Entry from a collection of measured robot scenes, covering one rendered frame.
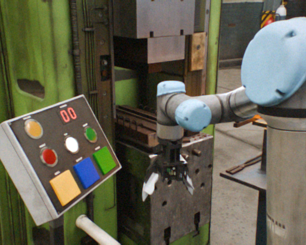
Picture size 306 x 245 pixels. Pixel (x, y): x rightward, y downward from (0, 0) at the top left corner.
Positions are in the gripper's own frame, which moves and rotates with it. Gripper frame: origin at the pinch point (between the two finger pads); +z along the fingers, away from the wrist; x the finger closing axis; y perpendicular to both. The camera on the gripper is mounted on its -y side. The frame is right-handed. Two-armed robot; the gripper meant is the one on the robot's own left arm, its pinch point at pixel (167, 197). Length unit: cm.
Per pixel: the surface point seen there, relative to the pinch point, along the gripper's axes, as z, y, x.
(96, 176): -5.3, -8.2, -20.1
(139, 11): -52, -42, 1
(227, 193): 94, -158, 99
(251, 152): 94, -234, 162
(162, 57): -35, -47, 12
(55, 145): -17.1, -6.8, -31.1
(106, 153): -8.8, -17.1, -15.6
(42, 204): -5.4, 4.3, -35.1
